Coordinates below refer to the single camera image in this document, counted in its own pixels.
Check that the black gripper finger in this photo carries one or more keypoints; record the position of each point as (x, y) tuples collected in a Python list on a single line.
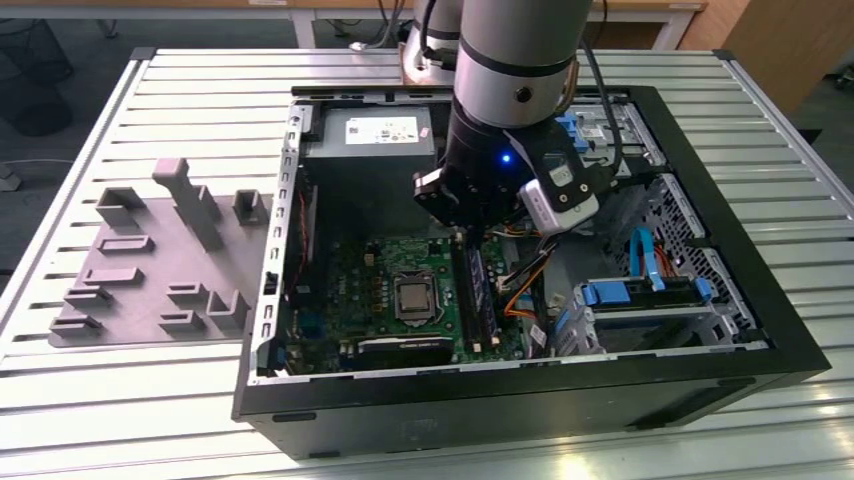
[(441, 200), (508, 205)]

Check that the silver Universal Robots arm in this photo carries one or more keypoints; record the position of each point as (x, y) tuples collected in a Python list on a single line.
[(514, 50)]

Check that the empty black RAM slot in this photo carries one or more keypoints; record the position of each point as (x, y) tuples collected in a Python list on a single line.
[(464, 310)]

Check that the grey power supply unit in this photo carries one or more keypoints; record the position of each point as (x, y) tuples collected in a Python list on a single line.
[(368, 190)]

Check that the blue plastic drive latch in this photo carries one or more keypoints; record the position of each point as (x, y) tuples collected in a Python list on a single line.
[(583, 142)]

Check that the green motherboard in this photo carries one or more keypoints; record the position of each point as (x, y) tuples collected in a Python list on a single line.
[(354, 265)]

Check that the silver CPU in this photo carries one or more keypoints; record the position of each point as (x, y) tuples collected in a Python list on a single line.
[(416, 298)]

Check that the hard disk in blue carrier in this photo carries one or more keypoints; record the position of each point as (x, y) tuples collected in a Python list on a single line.
[(608, 292)]

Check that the metal optical drive cage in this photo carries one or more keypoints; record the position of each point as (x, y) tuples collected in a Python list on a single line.
[(635, 132)]

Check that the metal disk bay cage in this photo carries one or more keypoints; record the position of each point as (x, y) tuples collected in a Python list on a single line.
[(655, 311)]

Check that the black graphics card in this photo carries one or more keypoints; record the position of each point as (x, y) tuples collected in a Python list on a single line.
[(401, 352)]

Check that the black open PC case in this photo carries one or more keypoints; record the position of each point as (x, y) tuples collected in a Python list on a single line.
[(468, 415)]

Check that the grey parts rack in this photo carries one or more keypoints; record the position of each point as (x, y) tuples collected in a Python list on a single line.
[(168, 260)]

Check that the wooden cabinet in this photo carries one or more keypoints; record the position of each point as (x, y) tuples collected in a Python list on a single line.
[(768, 50)]

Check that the black office chair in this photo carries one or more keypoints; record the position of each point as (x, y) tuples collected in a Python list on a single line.
[(844, 80)]

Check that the grey stand foot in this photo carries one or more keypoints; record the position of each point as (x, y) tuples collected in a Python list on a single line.
[(9, 180)]

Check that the black mesh waste bin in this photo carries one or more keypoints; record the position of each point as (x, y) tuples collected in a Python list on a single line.
[(34, 75)]

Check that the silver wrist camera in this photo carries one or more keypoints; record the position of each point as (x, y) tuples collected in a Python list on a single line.
[(561, 212)]

